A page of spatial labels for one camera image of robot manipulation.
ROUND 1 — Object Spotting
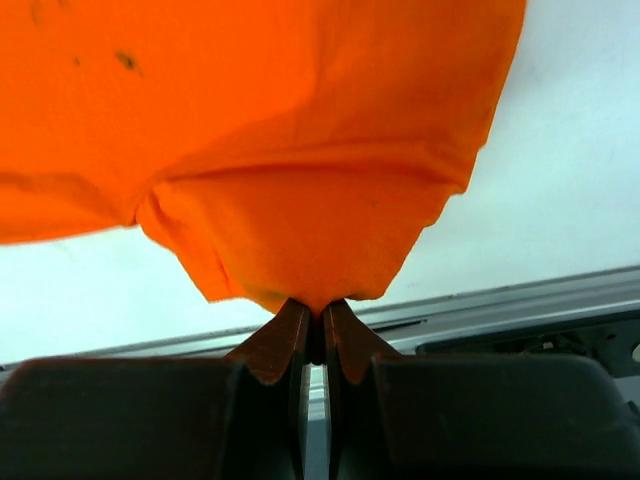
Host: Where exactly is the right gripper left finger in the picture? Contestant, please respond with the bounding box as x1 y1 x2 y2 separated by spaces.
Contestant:
1 300 311 479

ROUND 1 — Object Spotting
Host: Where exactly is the orange t-shirt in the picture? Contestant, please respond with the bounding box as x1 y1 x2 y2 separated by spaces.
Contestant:
1 1 527 312

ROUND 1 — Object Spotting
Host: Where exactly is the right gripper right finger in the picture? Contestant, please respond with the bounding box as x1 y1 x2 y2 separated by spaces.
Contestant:
322 301 639 479

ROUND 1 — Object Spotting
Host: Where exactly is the aluminium mounting rail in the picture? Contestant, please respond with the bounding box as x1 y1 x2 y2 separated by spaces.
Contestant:
27 266 639 360

